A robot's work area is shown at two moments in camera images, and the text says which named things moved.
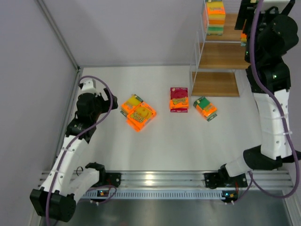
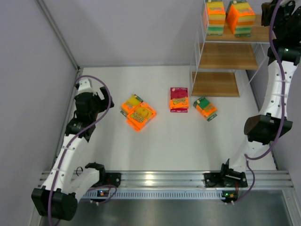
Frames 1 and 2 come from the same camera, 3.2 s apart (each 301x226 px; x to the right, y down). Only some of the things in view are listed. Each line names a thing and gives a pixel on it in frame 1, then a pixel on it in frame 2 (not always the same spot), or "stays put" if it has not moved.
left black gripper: x=105 y=100 stays put
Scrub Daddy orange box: x=140 y=116 stays put
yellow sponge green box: x=243 y=36 → x=240 y=17
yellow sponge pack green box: x=217 y=17 stays put
